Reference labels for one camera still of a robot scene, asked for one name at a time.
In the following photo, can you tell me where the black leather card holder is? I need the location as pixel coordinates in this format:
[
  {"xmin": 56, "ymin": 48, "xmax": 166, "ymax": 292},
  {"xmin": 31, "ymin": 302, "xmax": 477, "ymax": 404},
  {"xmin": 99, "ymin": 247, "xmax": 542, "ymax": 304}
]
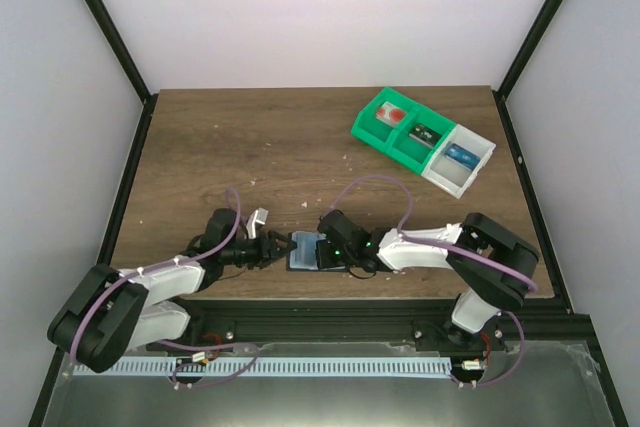
[{"xmin": 286, "ymin": 231, "xmax": 347, "ymax": 273}]

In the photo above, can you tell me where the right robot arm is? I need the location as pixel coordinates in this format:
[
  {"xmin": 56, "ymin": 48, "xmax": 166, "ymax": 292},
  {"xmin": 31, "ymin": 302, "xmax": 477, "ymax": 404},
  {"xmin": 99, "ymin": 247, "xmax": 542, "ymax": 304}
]
[{"xmin": 316, "ymin": 210, "xmax": 539, "ymax": 348}]

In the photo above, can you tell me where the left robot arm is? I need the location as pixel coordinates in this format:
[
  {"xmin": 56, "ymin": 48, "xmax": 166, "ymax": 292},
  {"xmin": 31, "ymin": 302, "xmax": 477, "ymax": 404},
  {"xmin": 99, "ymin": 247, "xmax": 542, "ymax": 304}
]
[{"xmin": 47, "ymin": 208, "xmax": 296, "ymax": 373}]

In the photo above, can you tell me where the black VIP card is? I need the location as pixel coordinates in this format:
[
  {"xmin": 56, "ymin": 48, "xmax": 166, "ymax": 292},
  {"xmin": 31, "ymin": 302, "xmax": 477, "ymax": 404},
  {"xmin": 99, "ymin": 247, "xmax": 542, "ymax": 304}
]
[{"xmin": 409, "ymin": 123, "xmax": 442, "ymax": 148}]

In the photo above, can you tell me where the red white card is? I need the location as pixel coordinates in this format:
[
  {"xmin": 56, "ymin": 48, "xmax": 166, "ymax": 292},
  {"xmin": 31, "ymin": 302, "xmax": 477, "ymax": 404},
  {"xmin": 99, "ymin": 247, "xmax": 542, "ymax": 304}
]
[{"xmin": 375, "ymin": 101, "xmax": 407, "ymax": 128}]

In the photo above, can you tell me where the blue card in bin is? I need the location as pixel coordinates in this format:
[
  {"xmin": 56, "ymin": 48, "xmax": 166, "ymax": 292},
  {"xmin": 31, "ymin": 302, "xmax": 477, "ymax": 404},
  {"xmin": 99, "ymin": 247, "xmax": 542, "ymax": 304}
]
[{"xmin": 445, "ymin": 143, "xmax": 480, "ymax": 171}]

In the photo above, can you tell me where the green bin middle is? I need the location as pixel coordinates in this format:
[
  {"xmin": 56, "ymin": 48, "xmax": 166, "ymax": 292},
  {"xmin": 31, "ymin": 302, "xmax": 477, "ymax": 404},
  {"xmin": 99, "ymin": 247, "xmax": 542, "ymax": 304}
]
[{"xmin": 386, "ymin": 107, "xmax": 456, "ymax": 174}]

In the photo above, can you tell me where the green bin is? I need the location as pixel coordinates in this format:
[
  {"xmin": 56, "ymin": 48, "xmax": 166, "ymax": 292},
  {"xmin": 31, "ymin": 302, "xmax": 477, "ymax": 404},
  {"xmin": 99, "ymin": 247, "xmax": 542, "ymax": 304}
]
[
  {"xmin": 386, "ymin": 107, "xmax": 456, "ymax": 174},
  {"xmin": 351, "ymin": 87, "xmax": 425, "ymax": 153}
]

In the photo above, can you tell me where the white translucent bin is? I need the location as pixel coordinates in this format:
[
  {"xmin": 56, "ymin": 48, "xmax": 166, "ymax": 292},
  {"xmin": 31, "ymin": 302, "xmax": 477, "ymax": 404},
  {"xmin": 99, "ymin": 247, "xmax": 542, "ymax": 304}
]
[{"xmin": 421, "ymin": 124, "xmax": 496, "ymax": 199}]

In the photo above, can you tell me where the green bin far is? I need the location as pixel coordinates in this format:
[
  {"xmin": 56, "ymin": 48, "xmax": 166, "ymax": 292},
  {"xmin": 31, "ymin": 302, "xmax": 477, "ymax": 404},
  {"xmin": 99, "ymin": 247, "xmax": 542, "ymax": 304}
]
[{"xmin": 351, "ymin": 87, "xmax": 425, "ymax": 153}]

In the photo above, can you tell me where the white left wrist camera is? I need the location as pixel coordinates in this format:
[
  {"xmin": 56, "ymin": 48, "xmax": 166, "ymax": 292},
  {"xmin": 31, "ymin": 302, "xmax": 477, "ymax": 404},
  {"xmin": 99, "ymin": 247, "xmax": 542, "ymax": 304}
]
[{"xmin": 245, "ymin": 207, "xmax": 269, "ymax": 239}]

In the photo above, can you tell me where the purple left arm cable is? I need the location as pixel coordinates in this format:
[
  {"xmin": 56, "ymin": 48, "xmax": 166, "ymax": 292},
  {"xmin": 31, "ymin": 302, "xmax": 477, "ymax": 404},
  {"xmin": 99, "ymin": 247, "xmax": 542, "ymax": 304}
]
[{"xmin": 68, "ymin": 187, "xmax": 243, "ymax": 368}]

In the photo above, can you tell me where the light blue slotted cable duct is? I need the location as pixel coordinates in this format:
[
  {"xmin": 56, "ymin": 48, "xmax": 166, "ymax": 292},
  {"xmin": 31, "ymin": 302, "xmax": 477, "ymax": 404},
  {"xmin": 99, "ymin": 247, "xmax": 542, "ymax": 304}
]
[{"xmin": 103, "ymin": 356, "xmax": 452, "ymax": 379}]

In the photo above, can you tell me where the black aluminium front rail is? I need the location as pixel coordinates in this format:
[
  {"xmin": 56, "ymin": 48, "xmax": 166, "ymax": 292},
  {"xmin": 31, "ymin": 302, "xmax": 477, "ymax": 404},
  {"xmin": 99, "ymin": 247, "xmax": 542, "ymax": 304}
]
[{"xmin": 175, "ymin": 298, "xmax": 598, "ymax": 349}]

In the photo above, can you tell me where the black left frame post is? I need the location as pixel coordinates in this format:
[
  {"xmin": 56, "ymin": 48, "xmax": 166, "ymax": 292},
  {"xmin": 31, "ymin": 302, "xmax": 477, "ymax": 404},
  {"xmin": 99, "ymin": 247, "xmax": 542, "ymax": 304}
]
[{"xmin": 53, "ymin": 0, "xmax": 153, "ymax": 103}]

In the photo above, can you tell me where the black frame post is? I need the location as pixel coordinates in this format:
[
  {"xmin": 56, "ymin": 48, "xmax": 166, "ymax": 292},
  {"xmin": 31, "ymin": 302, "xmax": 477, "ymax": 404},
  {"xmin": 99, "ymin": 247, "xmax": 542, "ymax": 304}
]
[
  {"xmin": 53, "ymin": 0, "xmax": 153, "ymax": 103},
  {"xmin": 497, "ymin": 0, "xmax": 595, "ymax": 98}
]

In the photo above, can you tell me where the black right frame post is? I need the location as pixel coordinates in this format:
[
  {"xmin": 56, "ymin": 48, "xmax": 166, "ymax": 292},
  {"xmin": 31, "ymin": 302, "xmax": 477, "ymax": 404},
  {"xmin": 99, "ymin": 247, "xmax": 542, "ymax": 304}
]
[{"xmin": 497, "ymin": 0, "xmax": 595, "ymax": 98}]

